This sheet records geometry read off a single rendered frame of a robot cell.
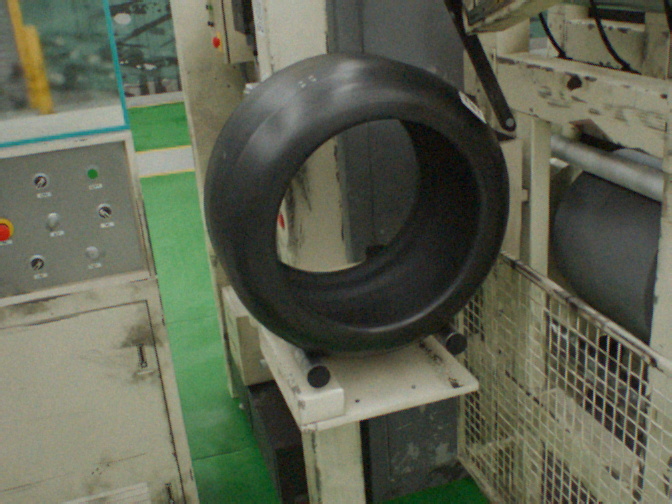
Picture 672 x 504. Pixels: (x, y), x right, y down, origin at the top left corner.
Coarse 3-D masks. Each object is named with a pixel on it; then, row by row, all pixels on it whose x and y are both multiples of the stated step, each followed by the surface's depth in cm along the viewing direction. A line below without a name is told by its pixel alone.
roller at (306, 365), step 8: (288, 344) 155; (296, 352) 150; (304, 352) 148; (296, 360) 149; (304, 360) 146; (312, 360) 144; (320, 360) 145; (304, 368) 144; (312, 368) 142; (320, 368) 142; (312, 376) 142; (320, 376) 142; (328, 376) 143; (312, 384) 143; (320, 384) 143
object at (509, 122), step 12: (444, 0) 159; (456, 0) 158; (456, 12) 159; (456, 24) 161; (468, 36) 161; (468, 48) 163; (480, 48) 163; (480, 60) 164; (480, 72) 165; (492, 72) 166; (492, 84) 167; (492, 96) 168; (504, 108) 170; (504, 120) 171
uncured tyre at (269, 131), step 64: (320, 64) 136; (384, 64) 131; (256, 128) 128; (320, 128) 126; (448, 128) 133; (256, 192) 127; (448, 192) 166; (256, 256) 130; (384, 256) 169; (448, 256) 163; (320, 320) 138; (384, 320) 159; (448, 320) 149
